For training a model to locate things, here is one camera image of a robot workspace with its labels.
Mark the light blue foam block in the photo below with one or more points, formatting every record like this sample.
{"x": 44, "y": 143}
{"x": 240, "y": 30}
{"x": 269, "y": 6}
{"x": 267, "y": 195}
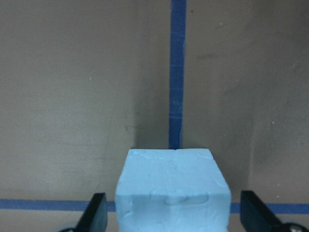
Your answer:
{"x": 167, "y": 190}

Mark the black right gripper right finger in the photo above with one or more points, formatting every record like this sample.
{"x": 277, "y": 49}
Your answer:
{"x": 256, "y": 217}

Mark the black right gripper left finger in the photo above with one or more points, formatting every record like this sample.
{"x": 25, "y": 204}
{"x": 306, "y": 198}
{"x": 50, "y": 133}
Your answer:
{"x": 94, "y": 218}

